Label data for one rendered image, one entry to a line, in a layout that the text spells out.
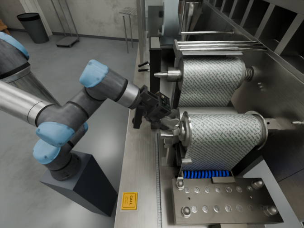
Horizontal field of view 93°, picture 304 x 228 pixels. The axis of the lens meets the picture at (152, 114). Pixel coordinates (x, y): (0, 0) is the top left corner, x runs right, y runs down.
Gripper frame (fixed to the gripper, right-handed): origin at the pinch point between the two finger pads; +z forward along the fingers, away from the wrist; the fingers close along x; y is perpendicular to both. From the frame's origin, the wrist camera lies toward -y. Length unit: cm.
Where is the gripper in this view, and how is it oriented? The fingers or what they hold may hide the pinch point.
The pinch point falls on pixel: (173, 125)
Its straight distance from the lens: 56.4
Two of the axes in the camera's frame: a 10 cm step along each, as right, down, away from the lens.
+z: 7.7, 4.3, 4.7
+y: 6.4, -5.3, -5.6
